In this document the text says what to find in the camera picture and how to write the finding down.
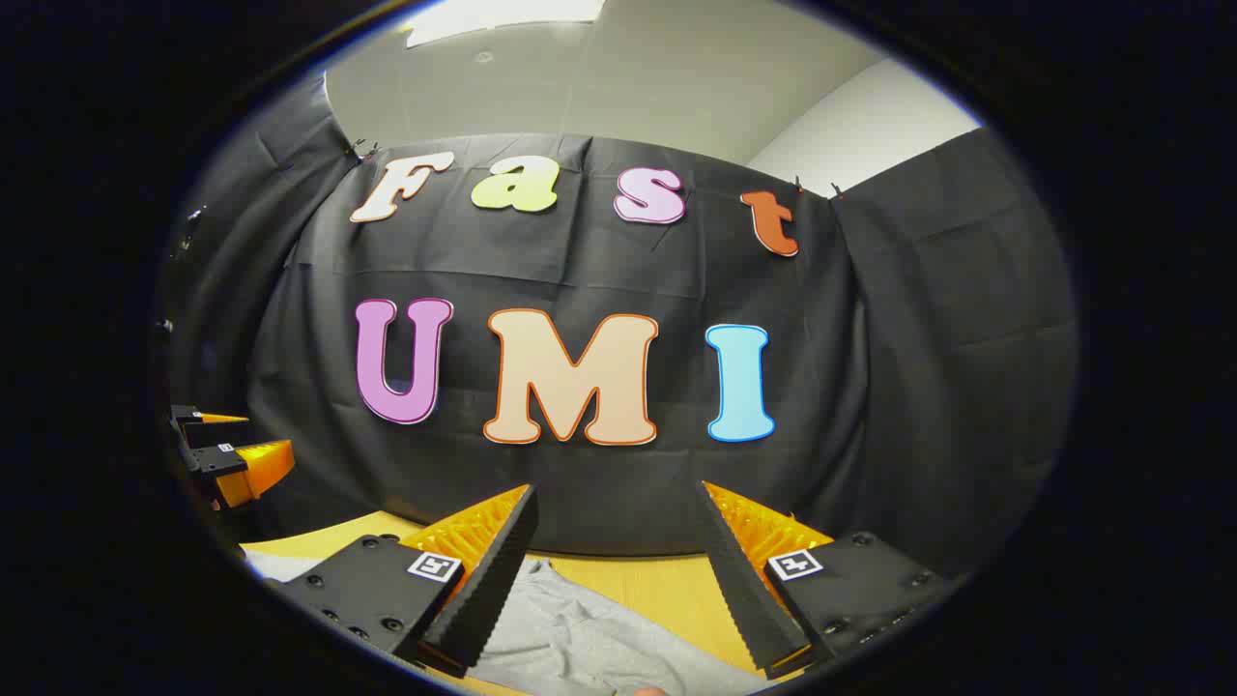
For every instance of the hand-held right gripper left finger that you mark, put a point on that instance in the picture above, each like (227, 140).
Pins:
(483, 590)

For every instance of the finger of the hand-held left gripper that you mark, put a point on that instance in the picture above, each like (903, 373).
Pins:
(208, 433)
(256, 464)

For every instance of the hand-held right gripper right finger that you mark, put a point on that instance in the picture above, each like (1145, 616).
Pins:
(749, 599)

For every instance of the grey zip-neck sweatshirt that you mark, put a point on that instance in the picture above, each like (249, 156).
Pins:
(580, 638)

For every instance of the black backdrop cloth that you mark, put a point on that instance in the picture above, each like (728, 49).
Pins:
(599, 483)

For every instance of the white ceiling light panel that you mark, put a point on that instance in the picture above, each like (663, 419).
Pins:
(503, 14)

